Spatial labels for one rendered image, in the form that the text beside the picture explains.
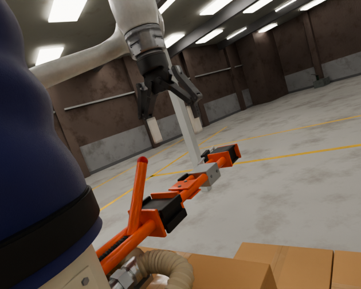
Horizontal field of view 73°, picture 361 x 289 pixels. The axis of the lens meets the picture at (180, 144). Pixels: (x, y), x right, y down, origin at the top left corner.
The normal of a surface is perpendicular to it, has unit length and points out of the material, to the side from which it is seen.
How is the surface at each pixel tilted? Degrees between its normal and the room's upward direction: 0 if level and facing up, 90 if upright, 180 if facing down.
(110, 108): 90
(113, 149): 90
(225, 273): 0
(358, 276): 0
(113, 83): 90
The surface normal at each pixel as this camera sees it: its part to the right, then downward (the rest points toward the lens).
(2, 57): 0.81, -0.55
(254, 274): -0.32, -0.94
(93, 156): 0.58, -0.07
